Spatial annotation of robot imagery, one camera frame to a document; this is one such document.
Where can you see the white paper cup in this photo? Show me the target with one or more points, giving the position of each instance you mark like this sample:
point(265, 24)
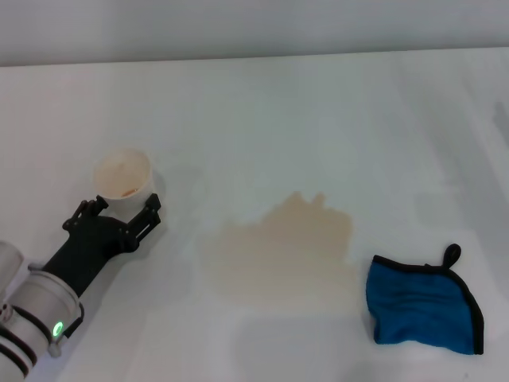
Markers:
point(125, 183)

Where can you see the blue rag with black trim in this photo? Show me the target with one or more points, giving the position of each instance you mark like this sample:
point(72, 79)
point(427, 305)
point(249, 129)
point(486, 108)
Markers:
point(417, 306)

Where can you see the brown water stain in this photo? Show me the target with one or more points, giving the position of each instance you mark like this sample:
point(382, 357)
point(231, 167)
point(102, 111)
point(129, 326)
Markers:
point(286, 246)

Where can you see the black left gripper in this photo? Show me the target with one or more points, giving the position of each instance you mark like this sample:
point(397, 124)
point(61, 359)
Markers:
point(91, 250)

